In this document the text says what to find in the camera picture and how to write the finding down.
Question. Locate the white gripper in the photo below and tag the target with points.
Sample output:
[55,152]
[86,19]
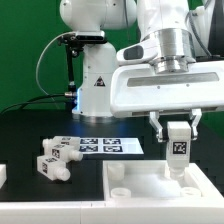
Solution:
[136,90]

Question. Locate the white square tabletop tray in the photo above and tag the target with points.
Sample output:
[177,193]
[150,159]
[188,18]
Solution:
[150,179]

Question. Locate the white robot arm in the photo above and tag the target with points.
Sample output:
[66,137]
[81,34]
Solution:
[172,69]

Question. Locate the white sheet with markers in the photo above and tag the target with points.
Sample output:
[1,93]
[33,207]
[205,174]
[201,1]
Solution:
[111,146]

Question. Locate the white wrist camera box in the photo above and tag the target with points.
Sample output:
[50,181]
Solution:
[144,51]

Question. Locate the white fence left wall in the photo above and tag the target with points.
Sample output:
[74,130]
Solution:
[3,175]

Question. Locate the white fence wall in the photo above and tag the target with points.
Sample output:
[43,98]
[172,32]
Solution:
[114,212]
[3,175]

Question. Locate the white fence front wall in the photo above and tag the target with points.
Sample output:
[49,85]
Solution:
[114,212]

